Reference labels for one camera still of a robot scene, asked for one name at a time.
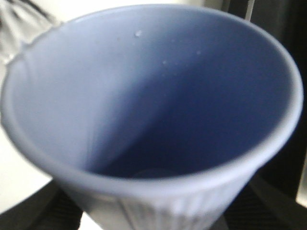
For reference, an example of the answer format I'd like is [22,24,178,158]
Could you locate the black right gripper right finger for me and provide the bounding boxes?
[224,175,307,230]

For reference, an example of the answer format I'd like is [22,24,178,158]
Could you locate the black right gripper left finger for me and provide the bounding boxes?
[0,181,83,230]

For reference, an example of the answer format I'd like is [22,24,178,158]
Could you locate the light blue ribbed cup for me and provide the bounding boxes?
[0,4,304,230]

